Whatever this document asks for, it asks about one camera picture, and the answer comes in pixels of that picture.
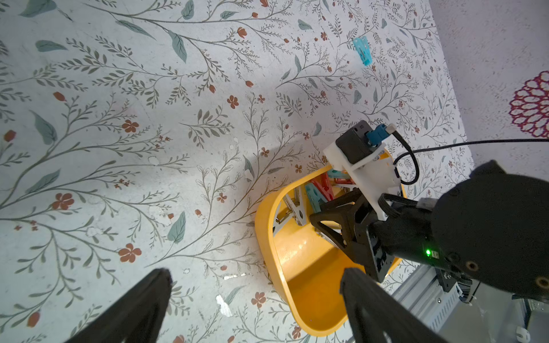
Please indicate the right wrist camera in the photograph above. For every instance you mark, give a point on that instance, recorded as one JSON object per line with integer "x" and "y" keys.
{"x": 361, "y": 153}

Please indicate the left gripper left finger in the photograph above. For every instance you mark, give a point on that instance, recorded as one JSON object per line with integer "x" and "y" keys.
{"x": 135, "y": 317}

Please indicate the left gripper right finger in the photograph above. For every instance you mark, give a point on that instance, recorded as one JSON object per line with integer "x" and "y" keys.
{"x": 375, "y": 316}

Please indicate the pile of coloured clothespins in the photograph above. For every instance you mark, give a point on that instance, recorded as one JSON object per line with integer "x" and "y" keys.
{"x": 308, "y": 197}

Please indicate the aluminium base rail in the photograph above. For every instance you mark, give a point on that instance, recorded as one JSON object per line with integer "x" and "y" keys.
{"x": 461, "y": 312}

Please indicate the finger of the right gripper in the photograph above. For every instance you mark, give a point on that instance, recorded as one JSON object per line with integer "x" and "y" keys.
{"x": 335, "y": 222}

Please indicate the yellow plastic storage box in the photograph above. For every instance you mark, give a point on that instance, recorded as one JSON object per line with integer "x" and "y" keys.
{"x": 305, "y": 269}

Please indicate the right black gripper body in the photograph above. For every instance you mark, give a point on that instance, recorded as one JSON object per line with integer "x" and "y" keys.
{"x": 377, "y": 244}

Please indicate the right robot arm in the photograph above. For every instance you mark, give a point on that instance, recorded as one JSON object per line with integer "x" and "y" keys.
{"x": 492, "y": 227}

